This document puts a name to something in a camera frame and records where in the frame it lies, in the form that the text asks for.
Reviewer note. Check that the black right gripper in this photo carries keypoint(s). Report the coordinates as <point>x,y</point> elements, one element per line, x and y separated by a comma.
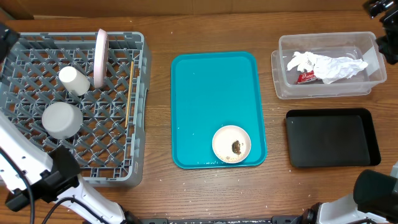
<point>385,43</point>

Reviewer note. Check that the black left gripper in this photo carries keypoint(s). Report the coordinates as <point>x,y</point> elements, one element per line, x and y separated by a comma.
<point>8,39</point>

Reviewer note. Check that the white napkin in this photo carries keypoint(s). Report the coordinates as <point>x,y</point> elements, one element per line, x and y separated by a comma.
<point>330,69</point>

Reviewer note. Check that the white tissue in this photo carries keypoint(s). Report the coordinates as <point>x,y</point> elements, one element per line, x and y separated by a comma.
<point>304,62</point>

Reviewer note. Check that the cream plastic cup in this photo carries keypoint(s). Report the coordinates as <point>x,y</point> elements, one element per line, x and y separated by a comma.
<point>74,81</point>

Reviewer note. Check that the red snack wrapper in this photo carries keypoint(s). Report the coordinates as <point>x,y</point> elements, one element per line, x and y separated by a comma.
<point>306,77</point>

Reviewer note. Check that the large pink-white plate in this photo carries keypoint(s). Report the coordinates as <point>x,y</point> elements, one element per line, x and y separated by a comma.
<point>100,58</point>

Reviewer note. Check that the grey round bowl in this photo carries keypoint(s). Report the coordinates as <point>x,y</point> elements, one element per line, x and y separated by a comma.
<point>62,120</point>

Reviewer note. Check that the wooden chopstick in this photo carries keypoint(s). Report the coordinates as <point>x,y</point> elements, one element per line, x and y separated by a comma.
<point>128,104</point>

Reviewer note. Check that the brown food scrap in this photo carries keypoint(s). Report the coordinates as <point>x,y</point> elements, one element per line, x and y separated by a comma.
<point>236,147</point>

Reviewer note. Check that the small plate with crumbs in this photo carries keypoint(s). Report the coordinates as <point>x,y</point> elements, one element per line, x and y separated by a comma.
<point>222,142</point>

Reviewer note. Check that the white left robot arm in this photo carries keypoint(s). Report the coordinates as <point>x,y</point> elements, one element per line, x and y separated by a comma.
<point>31,174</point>

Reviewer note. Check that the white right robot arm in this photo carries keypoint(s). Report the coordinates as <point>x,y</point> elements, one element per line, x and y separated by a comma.
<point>374,199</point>

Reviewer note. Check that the clear plastic bin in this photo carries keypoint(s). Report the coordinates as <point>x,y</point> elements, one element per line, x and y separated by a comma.
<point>355,45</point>

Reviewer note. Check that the black plastic tray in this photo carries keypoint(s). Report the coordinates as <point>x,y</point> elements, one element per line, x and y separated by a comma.
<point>331,138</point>

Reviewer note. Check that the grey plastic dish rack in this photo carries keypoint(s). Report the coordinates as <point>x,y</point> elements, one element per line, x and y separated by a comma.
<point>108,153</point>

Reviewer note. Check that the teal plastic tray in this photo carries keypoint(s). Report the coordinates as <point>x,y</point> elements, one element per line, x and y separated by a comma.
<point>210,91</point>

